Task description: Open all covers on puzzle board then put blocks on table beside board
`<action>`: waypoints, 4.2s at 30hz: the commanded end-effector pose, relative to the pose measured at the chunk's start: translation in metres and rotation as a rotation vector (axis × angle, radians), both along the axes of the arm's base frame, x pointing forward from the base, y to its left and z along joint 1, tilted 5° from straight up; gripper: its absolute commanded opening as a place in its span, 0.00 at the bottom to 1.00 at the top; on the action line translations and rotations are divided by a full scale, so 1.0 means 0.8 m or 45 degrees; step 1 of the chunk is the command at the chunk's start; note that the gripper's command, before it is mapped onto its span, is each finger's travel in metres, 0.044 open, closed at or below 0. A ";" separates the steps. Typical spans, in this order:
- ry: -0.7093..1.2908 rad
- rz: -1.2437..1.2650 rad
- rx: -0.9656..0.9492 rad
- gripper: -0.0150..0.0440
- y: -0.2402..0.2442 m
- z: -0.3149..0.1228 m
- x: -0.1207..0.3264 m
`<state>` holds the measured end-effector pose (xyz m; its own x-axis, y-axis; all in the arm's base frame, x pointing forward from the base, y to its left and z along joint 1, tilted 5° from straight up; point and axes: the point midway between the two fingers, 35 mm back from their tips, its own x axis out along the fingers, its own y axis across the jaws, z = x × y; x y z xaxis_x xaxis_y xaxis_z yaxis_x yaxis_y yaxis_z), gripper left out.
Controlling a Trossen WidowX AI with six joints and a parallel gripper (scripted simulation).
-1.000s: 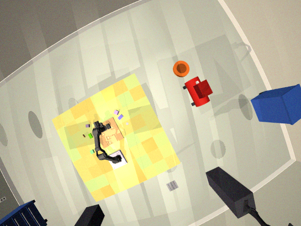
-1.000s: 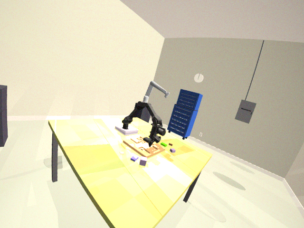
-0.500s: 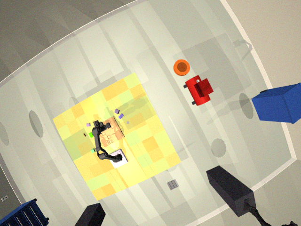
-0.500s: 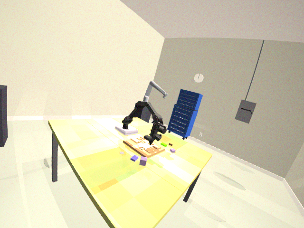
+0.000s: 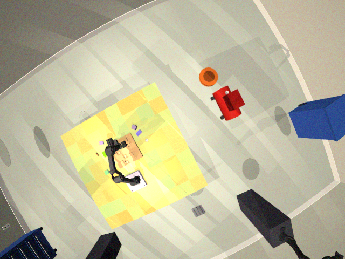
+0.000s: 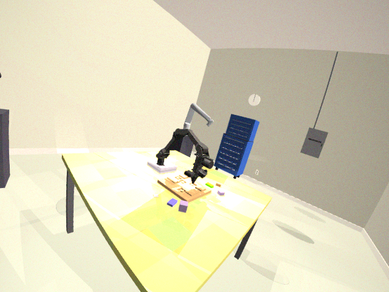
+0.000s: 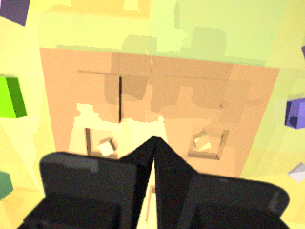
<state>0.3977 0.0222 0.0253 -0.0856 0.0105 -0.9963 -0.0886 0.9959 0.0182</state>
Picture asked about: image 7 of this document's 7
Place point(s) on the tan square block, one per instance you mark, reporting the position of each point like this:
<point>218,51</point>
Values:
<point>106,147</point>
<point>202,142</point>

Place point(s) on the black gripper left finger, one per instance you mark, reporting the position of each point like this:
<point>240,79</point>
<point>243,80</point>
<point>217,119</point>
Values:
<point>123,181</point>

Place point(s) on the light green cube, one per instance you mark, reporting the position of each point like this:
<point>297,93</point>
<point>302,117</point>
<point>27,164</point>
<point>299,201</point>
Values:
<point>5,185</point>

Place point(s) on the lime green block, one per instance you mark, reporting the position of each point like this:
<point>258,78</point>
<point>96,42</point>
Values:
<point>11,101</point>

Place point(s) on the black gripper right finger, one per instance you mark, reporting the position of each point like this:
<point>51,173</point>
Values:
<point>179,187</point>

